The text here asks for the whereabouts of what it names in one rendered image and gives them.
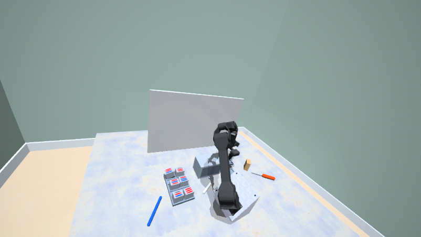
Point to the tan rectangular block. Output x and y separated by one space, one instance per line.
247 164

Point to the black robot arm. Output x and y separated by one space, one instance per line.
227 196

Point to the grey flat panel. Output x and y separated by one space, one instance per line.
179 120

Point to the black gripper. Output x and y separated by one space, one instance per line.
233 152

